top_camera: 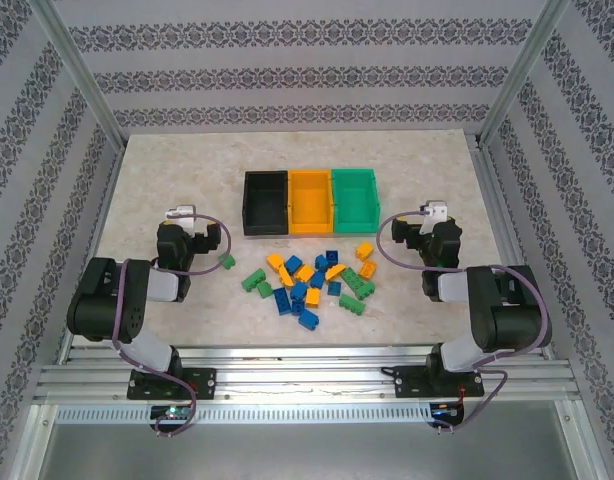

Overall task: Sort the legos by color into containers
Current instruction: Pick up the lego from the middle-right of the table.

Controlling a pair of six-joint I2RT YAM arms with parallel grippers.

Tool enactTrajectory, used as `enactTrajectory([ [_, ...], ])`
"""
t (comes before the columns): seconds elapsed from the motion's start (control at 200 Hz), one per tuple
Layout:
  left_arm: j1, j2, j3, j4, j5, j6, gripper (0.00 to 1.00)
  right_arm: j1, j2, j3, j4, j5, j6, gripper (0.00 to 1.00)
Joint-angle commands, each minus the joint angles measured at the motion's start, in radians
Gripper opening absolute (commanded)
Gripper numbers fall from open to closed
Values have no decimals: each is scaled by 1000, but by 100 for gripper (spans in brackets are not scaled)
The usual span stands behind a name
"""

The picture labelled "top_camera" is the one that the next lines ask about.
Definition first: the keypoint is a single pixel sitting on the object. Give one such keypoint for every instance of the small green lego brick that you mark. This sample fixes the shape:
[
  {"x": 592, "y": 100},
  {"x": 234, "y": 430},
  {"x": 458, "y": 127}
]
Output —
[
  {"x": 229, "y": 261},
  {"x": 265, "y": 289}
]

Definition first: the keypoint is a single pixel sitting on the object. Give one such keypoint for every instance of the long green lego brick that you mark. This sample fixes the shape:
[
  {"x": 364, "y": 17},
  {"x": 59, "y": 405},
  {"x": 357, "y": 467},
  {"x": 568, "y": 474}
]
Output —
[
  {"x": 351, "y": 304},
  {"x": 253, "y": 279}
]

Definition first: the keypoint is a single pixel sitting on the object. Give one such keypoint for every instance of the large green lego brick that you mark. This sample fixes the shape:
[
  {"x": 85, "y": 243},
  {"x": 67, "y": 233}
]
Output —
[{"x": 358, "y": 282}]

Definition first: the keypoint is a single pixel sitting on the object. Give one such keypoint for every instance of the curved yellow lego brick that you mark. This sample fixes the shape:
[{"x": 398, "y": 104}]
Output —
[{"x": 335, "y": 272}]

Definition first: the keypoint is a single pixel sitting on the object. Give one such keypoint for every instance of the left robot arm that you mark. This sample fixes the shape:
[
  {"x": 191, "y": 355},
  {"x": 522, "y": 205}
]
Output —
[{"x": 107, "y": 300}]

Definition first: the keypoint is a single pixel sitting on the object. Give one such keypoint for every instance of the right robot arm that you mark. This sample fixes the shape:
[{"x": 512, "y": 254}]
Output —
[{"x": 512, "y": 320}]

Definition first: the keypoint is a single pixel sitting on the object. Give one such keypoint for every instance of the green plastic bin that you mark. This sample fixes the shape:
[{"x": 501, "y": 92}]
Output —
[{"x": 354, "y": 200}]

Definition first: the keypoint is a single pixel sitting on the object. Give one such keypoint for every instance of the black plastic bin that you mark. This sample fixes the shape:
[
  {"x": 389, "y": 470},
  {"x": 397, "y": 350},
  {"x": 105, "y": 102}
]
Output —
[{"x": 267, "y": 200}]

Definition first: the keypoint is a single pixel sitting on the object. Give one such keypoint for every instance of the small blue lego brick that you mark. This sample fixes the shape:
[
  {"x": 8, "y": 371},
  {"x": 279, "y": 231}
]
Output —
[{"x": 298, "y": 306}]

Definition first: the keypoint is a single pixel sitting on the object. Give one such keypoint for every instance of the yellow plastic bin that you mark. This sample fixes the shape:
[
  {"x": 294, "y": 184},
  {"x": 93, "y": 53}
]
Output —
[{"x": 311, "y": 200}]

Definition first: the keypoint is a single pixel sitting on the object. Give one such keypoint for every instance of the small electronics board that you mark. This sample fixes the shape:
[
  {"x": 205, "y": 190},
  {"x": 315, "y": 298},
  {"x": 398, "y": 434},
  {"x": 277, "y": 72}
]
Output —
[
  {"x": 172, "y": 413},
  {"x": 447, "y": 411}
]

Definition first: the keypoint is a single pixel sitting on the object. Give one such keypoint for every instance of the grey metal panel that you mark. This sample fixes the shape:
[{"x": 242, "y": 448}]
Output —
[{"x": 307, "y": 452}]

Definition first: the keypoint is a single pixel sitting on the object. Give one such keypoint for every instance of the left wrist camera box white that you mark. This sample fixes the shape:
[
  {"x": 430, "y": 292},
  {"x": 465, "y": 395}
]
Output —
[{"x": 181, "y": 212}]

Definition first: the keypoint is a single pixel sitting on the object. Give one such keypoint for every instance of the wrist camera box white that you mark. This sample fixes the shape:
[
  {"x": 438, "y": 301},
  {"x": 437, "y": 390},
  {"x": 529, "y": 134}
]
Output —
[
  {"x": 436, "y": 209},
  {"x": 181, "y": 212}
]

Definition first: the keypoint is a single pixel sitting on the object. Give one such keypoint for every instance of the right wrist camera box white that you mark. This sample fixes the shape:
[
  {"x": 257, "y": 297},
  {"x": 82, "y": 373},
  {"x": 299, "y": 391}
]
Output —
[{"x": 436, "y": 209}]

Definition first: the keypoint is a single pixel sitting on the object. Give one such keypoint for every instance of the aluminium side rail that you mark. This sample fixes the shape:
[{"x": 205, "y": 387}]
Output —
[
  {"x": 492, "y": 200},
  {"x": 89, "y": 260}
]

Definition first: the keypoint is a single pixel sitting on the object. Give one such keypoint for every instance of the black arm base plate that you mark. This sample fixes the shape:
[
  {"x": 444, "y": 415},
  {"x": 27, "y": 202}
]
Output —
[
  {"x": 202, "y": 382},
  {"x": 412, "y": 382}
]

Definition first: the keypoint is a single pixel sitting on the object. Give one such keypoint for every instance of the aluminium mounting rail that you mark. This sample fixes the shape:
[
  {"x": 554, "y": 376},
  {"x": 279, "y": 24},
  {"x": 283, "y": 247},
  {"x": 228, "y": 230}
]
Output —
[{"x": 307, "y": 372}]

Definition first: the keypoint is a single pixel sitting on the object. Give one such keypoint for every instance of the aluminium frame post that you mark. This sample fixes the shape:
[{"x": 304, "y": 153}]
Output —
[
  {"x": 524, "y": 75},
  {"x": 77, "y": 75}
]

